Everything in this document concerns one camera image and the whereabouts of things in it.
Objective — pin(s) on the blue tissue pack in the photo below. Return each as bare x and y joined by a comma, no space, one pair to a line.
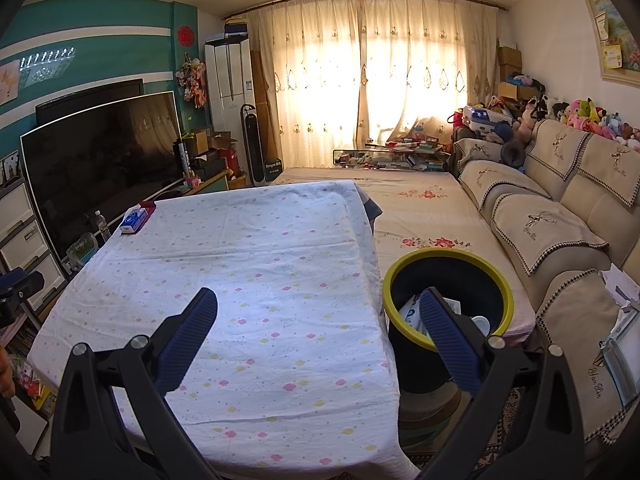
134,221

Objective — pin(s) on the white cabinet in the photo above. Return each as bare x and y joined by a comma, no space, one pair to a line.
230,85

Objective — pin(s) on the small white pill bottle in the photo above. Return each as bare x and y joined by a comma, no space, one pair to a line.
482,324

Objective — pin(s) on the pale green carton box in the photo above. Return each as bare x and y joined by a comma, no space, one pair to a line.
438,303

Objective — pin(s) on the cluttered low glass table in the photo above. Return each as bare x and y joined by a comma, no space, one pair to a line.
416,156

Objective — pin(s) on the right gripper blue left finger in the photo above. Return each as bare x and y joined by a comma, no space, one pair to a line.
89,439

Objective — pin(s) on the artificial flower bouquet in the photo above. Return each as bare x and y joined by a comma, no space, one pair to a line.
191,77

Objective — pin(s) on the floral bed mat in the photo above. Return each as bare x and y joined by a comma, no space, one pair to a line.
422,210

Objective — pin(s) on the yellow rimmed black trash bin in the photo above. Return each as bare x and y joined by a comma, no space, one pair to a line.
458,275

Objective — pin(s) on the cream floral curtains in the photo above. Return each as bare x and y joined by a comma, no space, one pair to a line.
342,73

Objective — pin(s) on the black flat television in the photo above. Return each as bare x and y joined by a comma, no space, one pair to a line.
103,159

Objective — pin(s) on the beige sectional sofa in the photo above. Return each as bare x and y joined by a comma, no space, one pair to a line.
564,220

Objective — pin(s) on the framed flower painting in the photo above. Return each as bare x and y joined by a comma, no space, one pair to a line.
618,51

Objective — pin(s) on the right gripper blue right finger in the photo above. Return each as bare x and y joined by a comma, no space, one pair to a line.
545,440

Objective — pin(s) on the white dotted tablecloth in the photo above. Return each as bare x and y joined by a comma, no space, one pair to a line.
296,379

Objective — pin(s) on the clear water bottle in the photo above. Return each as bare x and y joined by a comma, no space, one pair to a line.
102,226

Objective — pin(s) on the pile of plush toys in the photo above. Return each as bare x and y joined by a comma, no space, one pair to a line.
582,115

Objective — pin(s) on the black tower fan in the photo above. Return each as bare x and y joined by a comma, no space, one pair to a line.
253,144

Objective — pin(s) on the silver blue toothpaste tube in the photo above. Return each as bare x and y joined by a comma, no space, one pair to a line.
410,314

